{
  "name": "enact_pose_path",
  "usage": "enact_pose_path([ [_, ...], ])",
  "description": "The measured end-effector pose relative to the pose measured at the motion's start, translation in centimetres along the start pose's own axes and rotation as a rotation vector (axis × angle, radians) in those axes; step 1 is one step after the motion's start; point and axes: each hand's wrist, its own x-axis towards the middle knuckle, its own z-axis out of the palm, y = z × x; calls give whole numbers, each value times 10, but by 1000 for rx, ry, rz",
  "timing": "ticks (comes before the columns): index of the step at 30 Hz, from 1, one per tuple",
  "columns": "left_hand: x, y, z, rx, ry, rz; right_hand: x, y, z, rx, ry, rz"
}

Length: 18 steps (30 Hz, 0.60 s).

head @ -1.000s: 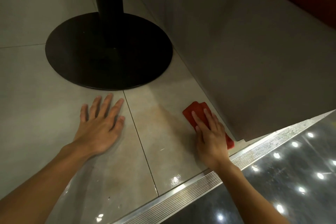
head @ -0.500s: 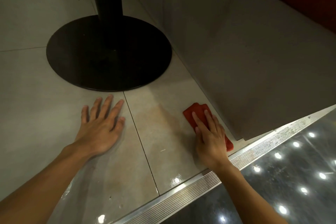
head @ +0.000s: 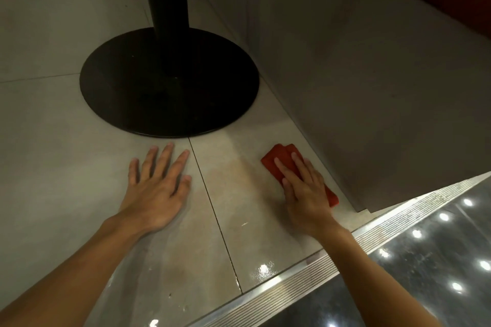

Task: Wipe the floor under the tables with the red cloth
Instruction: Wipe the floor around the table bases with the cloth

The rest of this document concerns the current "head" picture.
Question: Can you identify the person's left hand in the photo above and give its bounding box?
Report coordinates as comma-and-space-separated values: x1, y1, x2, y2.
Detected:
117, 142, 192, 234

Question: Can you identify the grey bench base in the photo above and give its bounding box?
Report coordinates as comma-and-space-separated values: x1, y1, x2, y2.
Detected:
188, 0, 491, 213

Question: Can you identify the person's left forearm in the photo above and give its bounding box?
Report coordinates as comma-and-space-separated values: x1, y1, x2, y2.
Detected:
0, 214, 145, 327

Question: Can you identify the person's right hand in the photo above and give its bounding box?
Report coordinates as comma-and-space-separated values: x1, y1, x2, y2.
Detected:
274, 152, 343, 238

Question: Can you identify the red cloth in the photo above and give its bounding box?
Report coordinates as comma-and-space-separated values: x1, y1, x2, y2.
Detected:
260, 143, 340, 208

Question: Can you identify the beige tiled floor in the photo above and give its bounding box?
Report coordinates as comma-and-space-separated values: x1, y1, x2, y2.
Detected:
0, 0, 369, 327

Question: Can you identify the black round table base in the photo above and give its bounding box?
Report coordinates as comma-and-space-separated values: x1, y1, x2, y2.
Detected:
79, 0, 260, 138

